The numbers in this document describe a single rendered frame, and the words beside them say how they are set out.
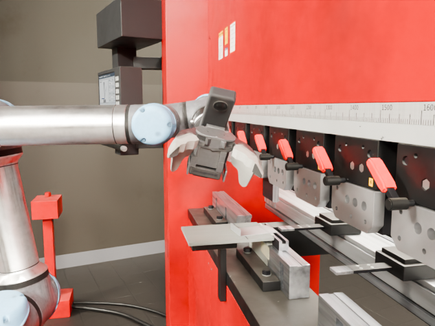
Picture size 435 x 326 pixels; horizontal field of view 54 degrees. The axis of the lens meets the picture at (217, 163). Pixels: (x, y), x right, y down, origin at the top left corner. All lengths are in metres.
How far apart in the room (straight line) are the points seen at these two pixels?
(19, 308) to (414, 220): 0.74
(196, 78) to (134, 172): 1.96
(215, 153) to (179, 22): 1.49
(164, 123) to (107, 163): 3.15
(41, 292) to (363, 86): 0.81
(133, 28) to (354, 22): 1.61
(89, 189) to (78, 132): 3.10
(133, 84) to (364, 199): 1.66
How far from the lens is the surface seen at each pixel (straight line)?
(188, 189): 2.19
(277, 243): 1.31
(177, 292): 2.35
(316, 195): 0.96
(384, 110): 0.74
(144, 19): 2.34
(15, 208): 1.04
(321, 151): 0.87
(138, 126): 0.77
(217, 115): 0.76
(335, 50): 0.90
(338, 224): 1.43
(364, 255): 1.36
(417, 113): 0.68
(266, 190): 1.39
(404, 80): 0.71
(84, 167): 3.87
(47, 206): 2.94
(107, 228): 4.02
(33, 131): 0.85
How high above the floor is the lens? 1.39
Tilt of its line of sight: 7 degrees down
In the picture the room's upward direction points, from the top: straight up
